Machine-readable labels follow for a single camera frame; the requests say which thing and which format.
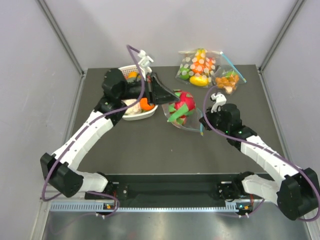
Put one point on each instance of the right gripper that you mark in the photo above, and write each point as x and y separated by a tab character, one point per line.
210	115

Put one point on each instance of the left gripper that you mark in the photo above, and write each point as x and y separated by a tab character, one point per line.
156	92

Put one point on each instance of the clear blue zip bag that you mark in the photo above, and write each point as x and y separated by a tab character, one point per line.
190	122

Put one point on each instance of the red fake dragon fruit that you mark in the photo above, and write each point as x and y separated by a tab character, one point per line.
184	107

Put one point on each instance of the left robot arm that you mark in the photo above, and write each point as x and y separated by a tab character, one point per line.
60	169

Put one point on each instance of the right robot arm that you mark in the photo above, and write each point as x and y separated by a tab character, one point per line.
295	191

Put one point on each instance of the orange fake tangerine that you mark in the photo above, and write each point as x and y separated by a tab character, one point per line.
145	106

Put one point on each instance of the white fake cauliflower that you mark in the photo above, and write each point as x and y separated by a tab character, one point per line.
135	109

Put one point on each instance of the small orange fake fruit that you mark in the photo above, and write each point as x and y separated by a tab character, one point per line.
132	74

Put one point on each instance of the small bag of orange pieces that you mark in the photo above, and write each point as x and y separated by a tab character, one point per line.
227	77

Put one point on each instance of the polka dot fruit bag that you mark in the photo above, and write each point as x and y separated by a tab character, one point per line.
198	67

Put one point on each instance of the white plastic basket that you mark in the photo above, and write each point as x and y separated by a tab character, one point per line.
143	115

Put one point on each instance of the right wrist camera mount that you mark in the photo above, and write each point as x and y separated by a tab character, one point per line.
218	100

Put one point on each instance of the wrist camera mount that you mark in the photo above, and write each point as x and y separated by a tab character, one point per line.
218	100
145	61

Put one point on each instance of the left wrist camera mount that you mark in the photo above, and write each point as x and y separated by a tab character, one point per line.
145	61

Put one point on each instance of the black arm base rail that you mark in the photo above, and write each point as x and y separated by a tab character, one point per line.
173	190

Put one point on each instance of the grey cable duct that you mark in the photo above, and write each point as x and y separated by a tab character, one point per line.
103	207

